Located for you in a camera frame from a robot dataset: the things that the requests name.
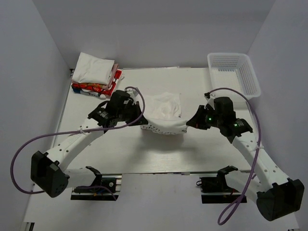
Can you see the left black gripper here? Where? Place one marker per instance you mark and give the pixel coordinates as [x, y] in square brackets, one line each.
[135, 113]

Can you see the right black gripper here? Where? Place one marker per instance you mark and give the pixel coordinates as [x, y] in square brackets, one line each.
[199, 117]

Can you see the red printed t shirt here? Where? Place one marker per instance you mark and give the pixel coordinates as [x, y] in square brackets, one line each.
[98, 90]

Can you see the white t shirt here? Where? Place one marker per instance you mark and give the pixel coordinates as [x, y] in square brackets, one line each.
[163, 113]
[90, 69]

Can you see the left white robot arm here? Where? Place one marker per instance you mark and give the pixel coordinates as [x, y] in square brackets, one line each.
[50, 170]

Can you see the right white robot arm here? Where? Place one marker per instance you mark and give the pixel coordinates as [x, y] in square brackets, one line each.
[274, 192]

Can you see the white plastic basket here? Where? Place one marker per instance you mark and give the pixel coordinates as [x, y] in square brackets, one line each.
[233, 71]

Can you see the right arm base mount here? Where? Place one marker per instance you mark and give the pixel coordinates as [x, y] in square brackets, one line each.
[214, 190]

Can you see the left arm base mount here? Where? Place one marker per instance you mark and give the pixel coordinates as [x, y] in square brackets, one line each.
[101, 188]

